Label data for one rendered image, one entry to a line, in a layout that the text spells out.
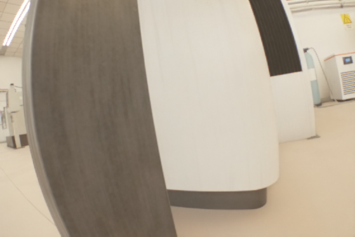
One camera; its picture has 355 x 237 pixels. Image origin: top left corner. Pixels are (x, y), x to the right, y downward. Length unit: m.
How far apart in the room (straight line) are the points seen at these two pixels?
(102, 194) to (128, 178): 0.07
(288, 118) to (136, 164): 1.32
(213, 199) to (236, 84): 0.45
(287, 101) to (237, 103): 1.00
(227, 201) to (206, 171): 0.17
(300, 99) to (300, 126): 0.22
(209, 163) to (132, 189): 0.31
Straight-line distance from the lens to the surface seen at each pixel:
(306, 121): 1.57
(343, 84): 3.72
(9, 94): 5.39
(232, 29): 0.59
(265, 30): 1.59
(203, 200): 0.75
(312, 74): 3.64
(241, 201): 0.72
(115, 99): 0.35
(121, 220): 0.38
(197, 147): 0.60
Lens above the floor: 0.44
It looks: 1 degrees up
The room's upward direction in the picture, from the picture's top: 9 degrees counter-clockwise
